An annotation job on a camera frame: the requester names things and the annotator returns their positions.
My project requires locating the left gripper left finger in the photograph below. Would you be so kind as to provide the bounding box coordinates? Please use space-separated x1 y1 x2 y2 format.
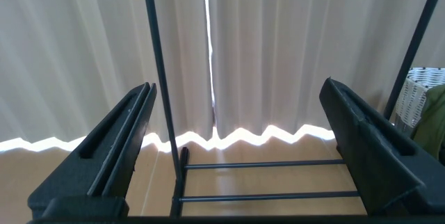
27 81 158 218

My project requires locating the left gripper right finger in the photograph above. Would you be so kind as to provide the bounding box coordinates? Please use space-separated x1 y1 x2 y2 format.
318 77 445 217

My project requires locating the white laundry basket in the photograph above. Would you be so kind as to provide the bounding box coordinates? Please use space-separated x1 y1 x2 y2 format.
394 66 445 137

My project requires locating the black clothes rack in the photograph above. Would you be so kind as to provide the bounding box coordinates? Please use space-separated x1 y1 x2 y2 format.
140 0 445 218

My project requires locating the green garment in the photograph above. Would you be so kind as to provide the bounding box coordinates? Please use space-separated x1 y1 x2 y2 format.
412 84 445 161

